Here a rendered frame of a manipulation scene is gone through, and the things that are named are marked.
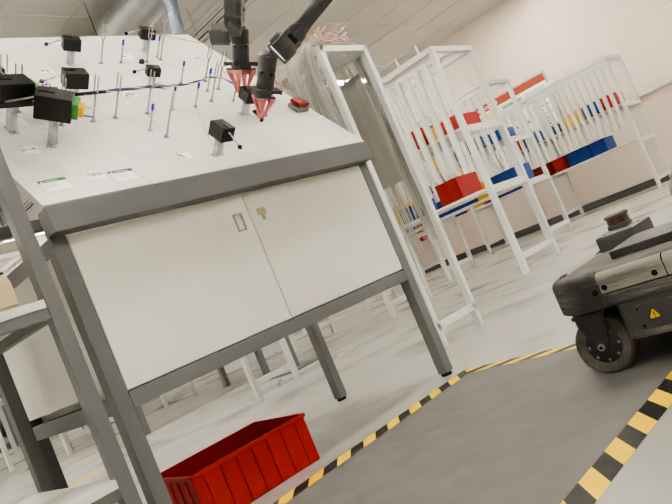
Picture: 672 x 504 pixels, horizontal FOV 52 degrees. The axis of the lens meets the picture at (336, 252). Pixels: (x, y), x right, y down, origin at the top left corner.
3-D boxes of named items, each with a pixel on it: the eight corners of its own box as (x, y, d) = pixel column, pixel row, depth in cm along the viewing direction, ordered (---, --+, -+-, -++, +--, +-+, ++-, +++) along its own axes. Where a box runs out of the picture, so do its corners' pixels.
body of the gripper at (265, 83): (245, 91, 223) (247, 68, 220) (272, 91, 229) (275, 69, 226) (255, 96, 218) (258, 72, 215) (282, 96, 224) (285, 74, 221)
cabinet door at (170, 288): (292, 317, 200) (240, 193, 202) (128, 390, 161) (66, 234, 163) (288, 319, 202) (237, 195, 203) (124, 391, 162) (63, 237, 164)
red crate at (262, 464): (323, 457, 197) (304, 412, 198) (209, 529, 172) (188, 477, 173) (271, 462, 219) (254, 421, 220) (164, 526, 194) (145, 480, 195)
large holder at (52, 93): (1, 130, 182) (1, 79, 175) (71, 141, 187) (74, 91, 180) (-4, 141, 176) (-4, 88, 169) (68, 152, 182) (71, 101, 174)
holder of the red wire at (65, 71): (35, 101, 202) (37, 65, 196) (81, 101, 210) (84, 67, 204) (40, 108, 199) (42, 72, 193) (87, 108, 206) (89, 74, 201)
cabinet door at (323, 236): (404, 268, 239) (360, 164, 241) (294, 316, 200) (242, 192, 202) (398, 270, 241) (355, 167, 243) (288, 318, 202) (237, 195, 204)
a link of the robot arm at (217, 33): (236, 23, 218) (241, 5, 223) (201, 23, 220) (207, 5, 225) (244, 53, 228) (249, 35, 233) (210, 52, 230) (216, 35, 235)
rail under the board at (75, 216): (373, 157, 242) (366, 140, 242) (55, 232, 157) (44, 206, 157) (363, 164, 245) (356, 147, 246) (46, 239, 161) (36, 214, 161)
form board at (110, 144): (42, 212, 159) (42, 205, 158) (-130, 46, 208) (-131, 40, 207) (362, 145, 244) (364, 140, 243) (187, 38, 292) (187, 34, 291)
